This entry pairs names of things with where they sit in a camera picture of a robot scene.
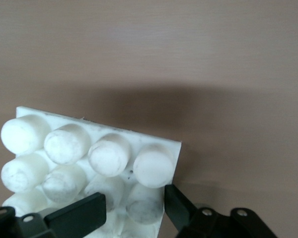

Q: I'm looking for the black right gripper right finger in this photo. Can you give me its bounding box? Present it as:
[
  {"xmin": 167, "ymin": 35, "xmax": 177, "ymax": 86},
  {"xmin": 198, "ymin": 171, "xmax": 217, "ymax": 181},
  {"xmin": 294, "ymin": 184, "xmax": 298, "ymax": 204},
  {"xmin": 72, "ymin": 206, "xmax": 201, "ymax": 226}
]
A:
[{"xmin": 165, "ymin": 184, "xmax": 276, "ymax": 238}]

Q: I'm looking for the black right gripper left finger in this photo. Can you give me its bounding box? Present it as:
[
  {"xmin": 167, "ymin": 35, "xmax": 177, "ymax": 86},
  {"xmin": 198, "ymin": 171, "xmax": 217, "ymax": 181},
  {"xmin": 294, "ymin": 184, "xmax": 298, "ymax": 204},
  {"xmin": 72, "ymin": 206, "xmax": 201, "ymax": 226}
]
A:
[{"xmin": 0, "ymin": 192, "xmax": 107, "ymax": 238}]

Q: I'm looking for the white studded base plate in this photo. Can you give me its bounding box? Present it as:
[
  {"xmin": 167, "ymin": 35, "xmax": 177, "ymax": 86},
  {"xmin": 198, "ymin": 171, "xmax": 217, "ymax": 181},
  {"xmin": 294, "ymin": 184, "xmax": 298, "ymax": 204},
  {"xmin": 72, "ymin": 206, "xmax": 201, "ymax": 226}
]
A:
[{"xmin": 0, "ymin": 106, "xmax": 183, "ymax": 238}]

